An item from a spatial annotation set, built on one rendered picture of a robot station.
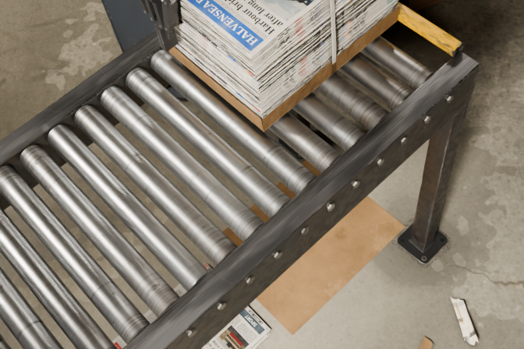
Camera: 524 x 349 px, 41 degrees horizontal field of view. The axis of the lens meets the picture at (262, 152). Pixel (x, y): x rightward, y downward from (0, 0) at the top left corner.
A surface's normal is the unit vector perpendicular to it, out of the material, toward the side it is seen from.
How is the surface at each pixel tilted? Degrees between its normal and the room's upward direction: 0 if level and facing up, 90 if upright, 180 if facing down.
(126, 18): 90
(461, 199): 0
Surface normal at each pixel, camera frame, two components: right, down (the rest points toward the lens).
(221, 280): -0.10, -0.53
